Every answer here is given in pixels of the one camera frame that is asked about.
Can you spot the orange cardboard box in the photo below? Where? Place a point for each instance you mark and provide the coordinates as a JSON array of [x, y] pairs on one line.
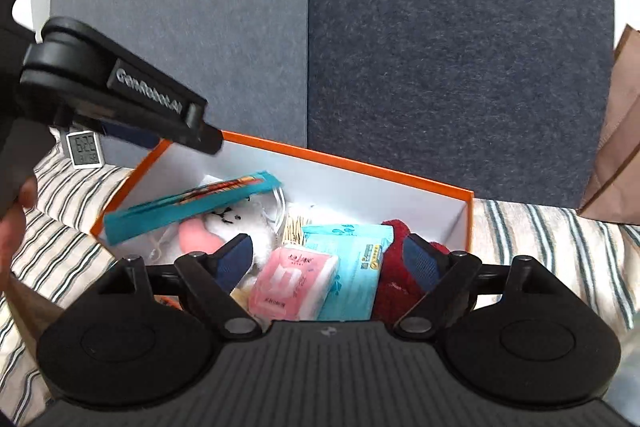
[[375, 197]]

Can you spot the white digital thermometer clock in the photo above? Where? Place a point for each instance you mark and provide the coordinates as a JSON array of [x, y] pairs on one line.
[[82, 149]]

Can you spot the person's left hand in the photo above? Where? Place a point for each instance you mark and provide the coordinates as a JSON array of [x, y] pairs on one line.
[[12, 237]]

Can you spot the striped blanket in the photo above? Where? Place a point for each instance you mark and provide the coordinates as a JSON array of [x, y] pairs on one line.
[[540, 242]]

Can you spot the light blue tissue packet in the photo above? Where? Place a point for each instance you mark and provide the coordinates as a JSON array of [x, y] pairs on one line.
[[350, 267]]

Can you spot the white and pink plush toy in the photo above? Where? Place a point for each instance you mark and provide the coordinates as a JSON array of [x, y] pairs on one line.
[[240, 219]]

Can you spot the tan cloth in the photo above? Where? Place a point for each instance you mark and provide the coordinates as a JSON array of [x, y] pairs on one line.
[[37, 312]]

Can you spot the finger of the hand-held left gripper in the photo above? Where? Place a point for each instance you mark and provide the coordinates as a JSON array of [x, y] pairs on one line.
[[205, 139], [130, 136]]

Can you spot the dark grey felt panel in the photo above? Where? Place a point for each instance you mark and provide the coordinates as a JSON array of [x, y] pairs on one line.
[[450, 47]]

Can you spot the pink tissue packet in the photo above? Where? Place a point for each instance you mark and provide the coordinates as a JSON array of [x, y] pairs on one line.
[[292, 282]]

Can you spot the yellow cloth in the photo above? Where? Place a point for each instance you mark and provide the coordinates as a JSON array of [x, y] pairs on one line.
[[241, 294]]

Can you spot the red plush toy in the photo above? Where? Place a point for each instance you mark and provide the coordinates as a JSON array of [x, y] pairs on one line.
[[395, 272]]

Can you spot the teal snack packet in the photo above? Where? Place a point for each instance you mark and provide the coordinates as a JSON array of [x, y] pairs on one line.
[[190, 207]]

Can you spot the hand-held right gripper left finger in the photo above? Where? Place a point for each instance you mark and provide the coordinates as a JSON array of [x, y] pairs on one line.
[[236, 259]]

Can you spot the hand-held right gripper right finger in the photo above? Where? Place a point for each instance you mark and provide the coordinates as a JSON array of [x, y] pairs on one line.
[[420, 262]]

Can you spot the light grey felt panel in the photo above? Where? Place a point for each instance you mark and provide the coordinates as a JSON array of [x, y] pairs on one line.
[[190, 7]]

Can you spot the tan tote bag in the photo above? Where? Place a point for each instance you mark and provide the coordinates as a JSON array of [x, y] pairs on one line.
[[617, 147]]

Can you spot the pack of cotton swabs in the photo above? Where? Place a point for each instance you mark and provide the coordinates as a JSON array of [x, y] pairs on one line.
[[295, 232]]

